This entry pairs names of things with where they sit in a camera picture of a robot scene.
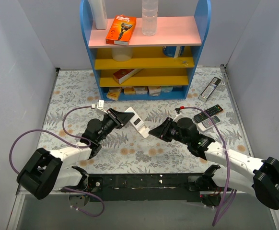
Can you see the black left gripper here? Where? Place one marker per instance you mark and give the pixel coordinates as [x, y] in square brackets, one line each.
[115, 119]

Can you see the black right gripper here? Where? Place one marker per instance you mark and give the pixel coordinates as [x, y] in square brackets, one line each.
[166, 129]

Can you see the white remote control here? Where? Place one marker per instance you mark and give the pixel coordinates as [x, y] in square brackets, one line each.
[138, 123]

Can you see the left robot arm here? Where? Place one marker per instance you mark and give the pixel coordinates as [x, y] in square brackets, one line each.
[49, 170]

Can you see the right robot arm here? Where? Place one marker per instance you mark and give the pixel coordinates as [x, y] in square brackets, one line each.
[254, 176]

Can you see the white grey AC remote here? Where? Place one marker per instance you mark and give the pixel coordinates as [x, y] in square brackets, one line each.
[208, 123]

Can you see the black TV remote control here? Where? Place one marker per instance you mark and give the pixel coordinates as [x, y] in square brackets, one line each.
[211, 112]

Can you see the yellow sponge pack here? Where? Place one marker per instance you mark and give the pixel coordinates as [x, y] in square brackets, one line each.
[114, 93]

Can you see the white sponge pack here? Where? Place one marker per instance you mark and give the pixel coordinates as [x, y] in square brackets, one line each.
[142, 90]

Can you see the cream sponge pack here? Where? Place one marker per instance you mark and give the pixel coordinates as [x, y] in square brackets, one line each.
[154, 90]

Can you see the green sponge pack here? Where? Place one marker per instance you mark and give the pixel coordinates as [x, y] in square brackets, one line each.
[166, 89]

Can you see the red and silver long box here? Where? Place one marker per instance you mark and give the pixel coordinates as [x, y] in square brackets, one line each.
[122, 75]

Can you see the black silver toothpaste box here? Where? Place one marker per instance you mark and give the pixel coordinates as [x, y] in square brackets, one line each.
[209, 89]

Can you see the blue and yellow shelf unit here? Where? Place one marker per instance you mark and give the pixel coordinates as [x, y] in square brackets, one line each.
[157, 68]

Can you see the white translucent cup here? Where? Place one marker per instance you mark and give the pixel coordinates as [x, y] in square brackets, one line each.
[122, 54]

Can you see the black base bar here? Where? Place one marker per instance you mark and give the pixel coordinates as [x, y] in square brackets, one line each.
[149, 187]

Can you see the orange razor box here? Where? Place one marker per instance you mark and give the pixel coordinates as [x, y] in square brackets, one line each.
[121, 30]

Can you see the white bottle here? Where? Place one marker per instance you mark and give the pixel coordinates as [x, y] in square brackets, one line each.
[99, 14]

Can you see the clear plastic bottle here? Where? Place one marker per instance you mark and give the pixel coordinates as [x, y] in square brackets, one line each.
[149, 17]

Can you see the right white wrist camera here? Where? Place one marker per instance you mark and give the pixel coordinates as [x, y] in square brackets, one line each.
[178, 117]

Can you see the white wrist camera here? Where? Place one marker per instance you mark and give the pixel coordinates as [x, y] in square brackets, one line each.
[178, 117]
[99, 107]

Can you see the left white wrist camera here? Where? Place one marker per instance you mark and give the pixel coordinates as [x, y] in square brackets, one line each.
[99, 107]

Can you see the metal corner rail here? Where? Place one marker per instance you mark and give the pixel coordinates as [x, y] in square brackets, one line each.
[224, 71]

